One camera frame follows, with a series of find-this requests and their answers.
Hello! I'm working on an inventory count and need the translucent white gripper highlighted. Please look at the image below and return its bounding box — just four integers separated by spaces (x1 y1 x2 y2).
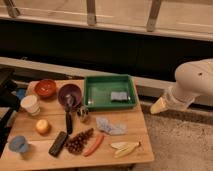
150 87 195 114

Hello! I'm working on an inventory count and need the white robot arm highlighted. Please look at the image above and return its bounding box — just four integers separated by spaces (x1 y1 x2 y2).
150 58 213 114

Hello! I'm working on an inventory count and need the silver metal cup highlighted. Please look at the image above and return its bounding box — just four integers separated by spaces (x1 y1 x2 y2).
77 106 89 122

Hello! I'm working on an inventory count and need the white paper cup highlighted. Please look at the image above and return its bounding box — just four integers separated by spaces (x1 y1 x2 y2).
20 95 40 116

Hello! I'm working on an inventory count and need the blue plastic cup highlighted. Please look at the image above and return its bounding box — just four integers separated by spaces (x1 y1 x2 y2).
9 135 29 153

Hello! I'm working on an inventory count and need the blue sponge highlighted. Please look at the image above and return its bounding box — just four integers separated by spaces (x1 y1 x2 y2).
111 91 128 101

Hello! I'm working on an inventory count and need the yellow banana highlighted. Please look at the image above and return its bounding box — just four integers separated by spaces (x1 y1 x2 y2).
110 142 141 158

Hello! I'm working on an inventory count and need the green plastic tray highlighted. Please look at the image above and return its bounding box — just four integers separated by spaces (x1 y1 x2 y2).
83 75 137 111

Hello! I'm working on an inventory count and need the crumpled blue white cloth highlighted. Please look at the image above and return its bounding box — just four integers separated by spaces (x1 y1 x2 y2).
96 117 127 135

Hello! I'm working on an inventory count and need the orange carrot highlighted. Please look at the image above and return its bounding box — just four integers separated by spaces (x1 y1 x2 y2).
83 133 104 157

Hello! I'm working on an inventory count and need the purple bowl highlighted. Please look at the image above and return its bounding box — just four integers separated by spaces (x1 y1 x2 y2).
58 84 82 108

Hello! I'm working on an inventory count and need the bunch of dark grapes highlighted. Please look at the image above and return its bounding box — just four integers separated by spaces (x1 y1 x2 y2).
65 128 94 155

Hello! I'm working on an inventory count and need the red bowl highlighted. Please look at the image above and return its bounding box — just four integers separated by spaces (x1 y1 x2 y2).
34 79 56 98

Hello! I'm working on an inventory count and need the yellow apple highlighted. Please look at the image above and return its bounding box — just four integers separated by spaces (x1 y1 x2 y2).
36 119 50 134

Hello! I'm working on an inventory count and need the black chair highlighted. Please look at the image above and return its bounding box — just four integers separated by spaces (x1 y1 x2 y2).
0 68 20 156

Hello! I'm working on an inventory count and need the black handled ice cream scoop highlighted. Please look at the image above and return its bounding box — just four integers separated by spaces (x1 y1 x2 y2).
65 94 75 134

